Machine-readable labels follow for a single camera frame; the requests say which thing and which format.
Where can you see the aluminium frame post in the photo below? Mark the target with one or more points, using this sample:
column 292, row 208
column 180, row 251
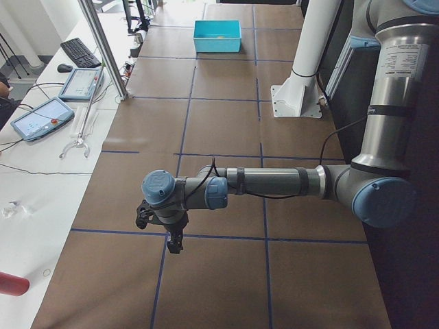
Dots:
column 104, row 48

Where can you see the black computer mouse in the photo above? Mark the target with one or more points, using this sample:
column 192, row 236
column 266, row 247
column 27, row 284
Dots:
column 64, row 68

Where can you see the red fire extinguisher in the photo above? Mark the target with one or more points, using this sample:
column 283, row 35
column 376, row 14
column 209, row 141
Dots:
column 13, row 285

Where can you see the lower teach pendant tablet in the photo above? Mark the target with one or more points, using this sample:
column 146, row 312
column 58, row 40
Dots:
column 43, row 120

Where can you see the upper teach pendant tablet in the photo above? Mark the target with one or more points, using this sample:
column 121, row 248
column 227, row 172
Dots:
column 80, row 84

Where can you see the black keyboard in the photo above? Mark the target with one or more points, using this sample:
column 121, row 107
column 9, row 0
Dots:
column 80, row 54

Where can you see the green handled reach grabber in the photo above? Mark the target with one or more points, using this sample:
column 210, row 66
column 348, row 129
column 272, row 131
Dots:
column 79, row 127

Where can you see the orange black electronic module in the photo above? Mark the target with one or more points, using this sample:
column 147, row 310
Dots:
column 127, row 68

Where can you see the white pedestal column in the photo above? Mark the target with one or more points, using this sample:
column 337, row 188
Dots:
column 298, row 95

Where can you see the metal cup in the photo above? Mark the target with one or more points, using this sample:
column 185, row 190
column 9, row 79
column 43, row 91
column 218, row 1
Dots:
column 139, row 37

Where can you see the turquoise plastic bin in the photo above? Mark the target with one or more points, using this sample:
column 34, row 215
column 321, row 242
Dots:
column 210, row 36

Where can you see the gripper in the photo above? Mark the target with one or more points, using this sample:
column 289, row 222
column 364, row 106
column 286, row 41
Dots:
column 174, row 226

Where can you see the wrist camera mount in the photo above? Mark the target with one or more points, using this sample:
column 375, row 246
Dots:
column 143, row 215

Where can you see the crumpled white paper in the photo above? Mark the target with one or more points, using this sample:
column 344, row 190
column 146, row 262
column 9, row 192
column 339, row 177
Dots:
column 16, row 209

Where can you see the teach pendant tablet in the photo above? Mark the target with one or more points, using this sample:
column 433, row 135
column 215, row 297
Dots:
column 43, row 120
column 80, row 84

